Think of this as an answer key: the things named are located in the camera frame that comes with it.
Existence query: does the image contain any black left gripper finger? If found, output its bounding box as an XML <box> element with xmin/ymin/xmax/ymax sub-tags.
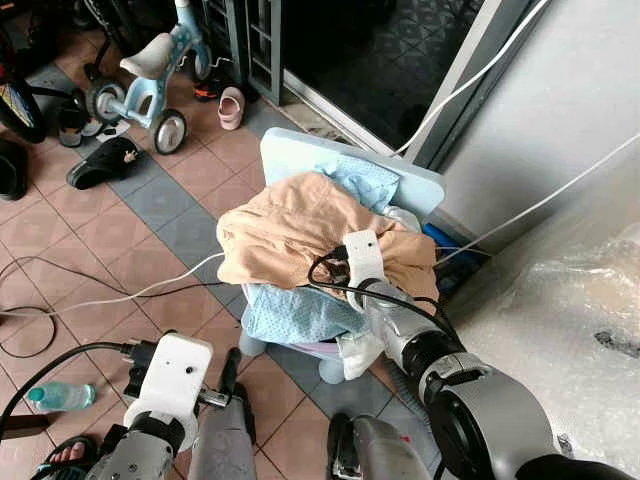
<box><xmin>216</xmin><ymin>347</ymin><xmax>242</xmax><ymax>405</ymax></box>
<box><xmin>124</xmin><ymin>345</ymin><xmax>157</xmax><ymax>401</ymax></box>

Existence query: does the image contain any peach orange garment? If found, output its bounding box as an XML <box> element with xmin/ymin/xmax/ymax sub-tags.
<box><xmin>216</xmin><ymin>170</ymin><xmax>441</xmax><ymax>301</ymax></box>

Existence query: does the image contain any bubble wrapped washing machine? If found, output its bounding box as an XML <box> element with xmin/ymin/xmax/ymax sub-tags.
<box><xmin>455</xmin><ymin>225</ymin><xmax>640</xmax><ymax>480</ymax></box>

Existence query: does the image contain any grey left robot leg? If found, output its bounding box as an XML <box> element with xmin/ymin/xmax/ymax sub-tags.
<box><xmin>188</xmin><ymin>390</ymin><xmax>259</xmax><ymax>480</ymax></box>

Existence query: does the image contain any grey robot leg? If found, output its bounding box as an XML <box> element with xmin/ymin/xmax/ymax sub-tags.
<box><xmin>328</xmin><ymin>412</ymin><xmax>436</xmax><ymax>480</ymax></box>
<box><xmin>188</xmin><ymin>390</ymin><xmax>259</xmax><ymax>480</ymax></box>

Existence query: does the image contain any clear plastic water bottle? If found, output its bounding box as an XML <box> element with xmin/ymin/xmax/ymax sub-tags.
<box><xmin>25</xmin><ymin>381</ymin><xmax>98</xmax><ymax>413</ymax></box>

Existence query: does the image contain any large light blue cloth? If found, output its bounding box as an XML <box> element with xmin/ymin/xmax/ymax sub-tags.
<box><xmin>240</xmin><ymin>283</ymin><xmax>373</xmax><ymax>346</ymax></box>

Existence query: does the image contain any person foot in sandal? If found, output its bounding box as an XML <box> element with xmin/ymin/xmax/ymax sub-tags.
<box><xmin>35</xmin><ymin>435</ymin><xmax>101</xmax><ymax>479</ymax></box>

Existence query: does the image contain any white cloth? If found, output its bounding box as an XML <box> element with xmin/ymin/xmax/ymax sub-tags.
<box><xmin>335</xmin><ymin>325</ymin><xmax>386</xmax><ymax>381</ymax></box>

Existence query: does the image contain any grey right robot leg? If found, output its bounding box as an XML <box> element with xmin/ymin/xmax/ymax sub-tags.
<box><xmin>328</xmin><ymin>412</ymin><xmax>436</xmax><ymax>480</ymax></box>

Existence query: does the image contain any black slipper with emblem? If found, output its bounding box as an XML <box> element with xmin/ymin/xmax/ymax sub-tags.
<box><xmin>66</xmin><ymin>135</ymin><xmax>143</xmax><ymax>191</ymax></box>

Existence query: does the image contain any light blue plastic laundry basket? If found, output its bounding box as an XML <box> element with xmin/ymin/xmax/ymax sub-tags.
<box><xmin>235</xmin><ymin>127</ymin><xmax>448</xmax><ymax>386</ymax></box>

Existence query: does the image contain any small light blue towel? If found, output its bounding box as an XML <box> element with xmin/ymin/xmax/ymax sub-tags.
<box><xmin>318</xmin><ymin>153</ymin><xmax>403</xmax><ymax>216</ymax></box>

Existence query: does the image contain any plain black shoe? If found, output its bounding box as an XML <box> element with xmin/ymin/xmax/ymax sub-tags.
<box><xmin>0</xmin><ymin>138</ymin><xmax>31</xmax><ymax>201</ymax></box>

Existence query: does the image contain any black sandal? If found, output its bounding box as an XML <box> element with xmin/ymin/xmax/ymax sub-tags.
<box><xmin>55</xmin><ymin>90</ymin><xmax>101</xmax><ymax>149</ymax></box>

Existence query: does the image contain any pink child shoe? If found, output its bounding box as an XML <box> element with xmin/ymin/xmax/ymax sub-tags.
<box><xmin>217</xmin><ymin>86</ymin><xmax>246</xmax><ymax>131</ymax></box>

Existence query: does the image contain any light blue child tricycle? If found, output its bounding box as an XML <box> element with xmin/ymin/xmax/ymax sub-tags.
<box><xmin>85</xmin><ymin>0</ymin><xmax>216</xmax><ymax>156</ymax></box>

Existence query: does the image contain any small orange black shoe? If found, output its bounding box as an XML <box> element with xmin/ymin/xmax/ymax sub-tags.
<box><xmin>193</xmin><ymin>80</ymin><xmax>221</xmax><ymax>103</ymax></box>

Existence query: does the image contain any silver door threshold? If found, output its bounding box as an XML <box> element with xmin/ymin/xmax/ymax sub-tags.
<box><xmin>280</xmin><ymin>68</ymin><xmax>406</xmax><ymax>156</ymax></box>

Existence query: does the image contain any black bicycle wheel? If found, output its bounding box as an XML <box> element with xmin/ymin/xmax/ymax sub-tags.
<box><xmin>0</xmin><ymin>40</ymin><xmax>46</xmax><ymax>143</ymax></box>

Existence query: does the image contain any grey metal gate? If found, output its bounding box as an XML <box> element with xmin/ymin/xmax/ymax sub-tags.
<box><xmin>205</xmin><ymin>0</ymin><xmax>284</xmax><ymax>106</ymax></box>

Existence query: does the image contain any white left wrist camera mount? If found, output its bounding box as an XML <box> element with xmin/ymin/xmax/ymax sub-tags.
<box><xmin>123</xmin><ymin>333</ymin><xmax>214</xmax><ymax>429</ymax></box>

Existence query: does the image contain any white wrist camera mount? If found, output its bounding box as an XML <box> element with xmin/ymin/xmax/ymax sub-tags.
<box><xmin>343</xmin><ymin>230</ymin><xmax>389</xmax><ymax>291</ymax></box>
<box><xmin>123</xmin><ymin>333</ymin><xmax>214</xmax><ymax>429</ymax></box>

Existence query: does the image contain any white cable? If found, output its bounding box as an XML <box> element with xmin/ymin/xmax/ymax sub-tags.
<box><xmin>393</xmin><ymin>0</ymin><xmax>553</xmax><ymax>158</ymax></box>
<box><xmin>0</xmin><ymin>252</ymin><xmax>229</xmax><ymax>321</ymax></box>
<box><xmin>433</xmin><ymin>133</ymin><xmax>640</xmax><ymax>266</ymax></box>

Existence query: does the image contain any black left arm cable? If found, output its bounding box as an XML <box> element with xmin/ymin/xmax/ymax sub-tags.
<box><xmin>0</xmin><ymin>340</ymin><xmax>136</xmax><ymax>441</ymax></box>

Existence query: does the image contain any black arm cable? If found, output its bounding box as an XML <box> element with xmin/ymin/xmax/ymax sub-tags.
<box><xmin>0</xmin><ymin>340</ymin><xmax>136</xmax><ymax>441</ymax></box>
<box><xmin>308</xmin><ymin>245</ymin><xmax>461</xmax><ymax>351</ymax></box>

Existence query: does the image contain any thin black floor cable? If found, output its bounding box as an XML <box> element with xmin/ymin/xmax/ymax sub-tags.
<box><xmin>0</xmin><ymin>245</ymin><xmax>241</xmax><ymax>361</ymax></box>

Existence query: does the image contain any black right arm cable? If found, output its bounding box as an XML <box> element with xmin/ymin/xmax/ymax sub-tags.
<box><xmin>308</xmin><ymin>245</ymin><xmax>461</xmax><ymax>351</ymax></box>

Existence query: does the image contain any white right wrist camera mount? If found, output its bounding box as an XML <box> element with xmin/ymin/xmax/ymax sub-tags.
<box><xmin>343</xmin><ymin>230</ymin><xmax>389</xmax><ymax>291</ymax></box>

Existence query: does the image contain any blue plastic hose fitting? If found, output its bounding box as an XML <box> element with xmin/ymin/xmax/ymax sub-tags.
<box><xmin>422</xmin><ymin>222</ymin><xmax>471</xmax><ymax>291</ymax></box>

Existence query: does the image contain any dark grey door frame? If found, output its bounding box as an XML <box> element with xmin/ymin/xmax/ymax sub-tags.
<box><xmin>405</xmin><ymin>0</ymin><xmax>546</xmax><ymax>171</ymax></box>

